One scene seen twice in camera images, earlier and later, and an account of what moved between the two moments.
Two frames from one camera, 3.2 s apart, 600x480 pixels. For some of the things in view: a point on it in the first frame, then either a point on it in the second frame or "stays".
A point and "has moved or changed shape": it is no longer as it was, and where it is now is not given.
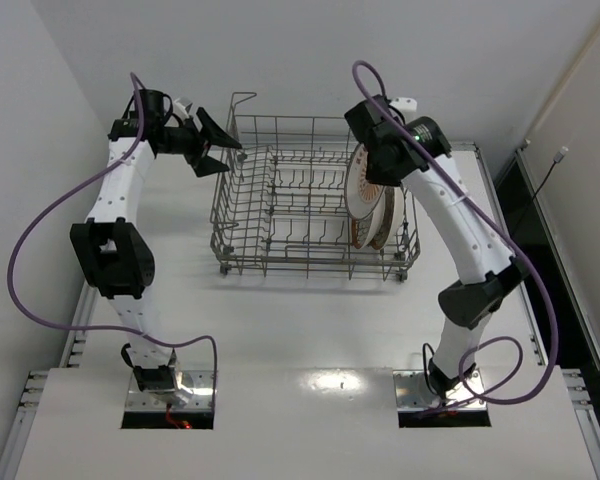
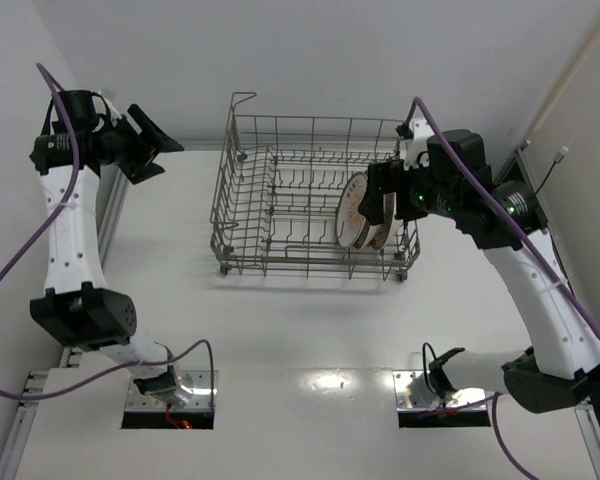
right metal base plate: (411, 392) stays
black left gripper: (198, 142) -> (127, 148)
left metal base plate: (200, 383) stays
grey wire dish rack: (278, 206) stays
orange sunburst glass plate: (362, 196) has moved or changed shape
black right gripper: (380, 173) -> (387, 185)
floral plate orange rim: (393, 218) stays
